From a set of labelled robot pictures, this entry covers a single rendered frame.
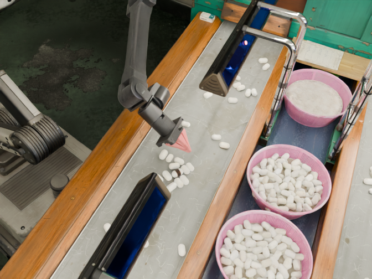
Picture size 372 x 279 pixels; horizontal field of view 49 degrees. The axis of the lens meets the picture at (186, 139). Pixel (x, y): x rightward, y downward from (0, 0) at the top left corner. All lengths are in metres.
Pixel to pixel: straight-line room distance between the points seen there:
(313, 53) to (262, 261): 0.95
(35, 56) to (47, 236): 1.95
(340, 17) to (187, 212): 1.03
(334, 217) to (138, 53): 0.76
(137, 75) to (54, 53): 1.82
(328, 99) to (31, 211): 1.20
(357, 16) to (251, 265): 1.09
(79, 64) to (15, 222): 1.51
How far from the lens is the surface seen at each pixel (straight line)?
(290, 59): 1.26
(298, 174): 1.40
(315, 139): 1.61
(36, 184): 1.67
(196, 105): 1.52
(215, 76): 1.09
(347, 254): 1.30
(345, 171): 1.43
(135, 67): 1.23
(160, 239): 1.20
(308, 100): 1.66
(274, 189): 1.34
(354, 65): 1.84
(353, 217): 1.37
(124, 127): 1.41
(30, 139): 1.40
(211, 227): 1.20
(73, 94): 2.67
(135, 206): 0.82
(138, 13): 1.37
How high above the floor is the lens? 1.81
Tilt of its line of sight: 50 degrees down
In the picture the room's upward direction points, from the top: 6 degrees clockwise
